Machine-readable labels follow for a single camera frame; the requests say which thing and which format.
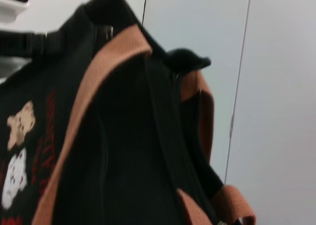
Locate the white robot housing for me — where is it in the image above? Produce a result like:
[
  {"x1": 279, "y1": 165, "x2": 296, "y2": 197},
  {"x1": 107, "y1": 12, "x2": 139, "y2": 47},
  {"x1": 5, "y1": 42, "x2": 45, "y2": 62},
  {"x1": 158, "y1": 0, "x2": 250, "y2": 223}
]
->
[{"x1": 0, "y1": 0, "x2": 32, "y2": 15}]

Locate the black bag with orange handles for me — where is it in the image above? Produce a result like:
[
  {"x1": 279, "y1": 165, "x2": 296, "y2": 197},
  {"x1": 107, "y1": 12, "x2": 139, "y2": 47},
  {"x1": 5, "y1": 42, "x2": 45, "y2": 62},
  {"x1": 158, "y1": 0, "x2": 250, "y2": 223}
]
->
[{"x1": 0, "y1": 0, "x2": 257, "y2": 225}]

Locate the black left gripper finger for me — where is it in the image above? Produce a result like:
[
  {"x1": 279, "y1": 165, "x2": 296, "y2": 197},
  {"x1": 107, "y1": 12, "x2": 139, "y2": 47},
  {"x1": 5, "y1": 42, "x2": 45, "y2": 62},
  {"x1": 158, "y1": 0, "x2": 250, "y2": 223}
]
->
[{"x1": 0, "y1": 32, "x2": 63, "y2": 60}]

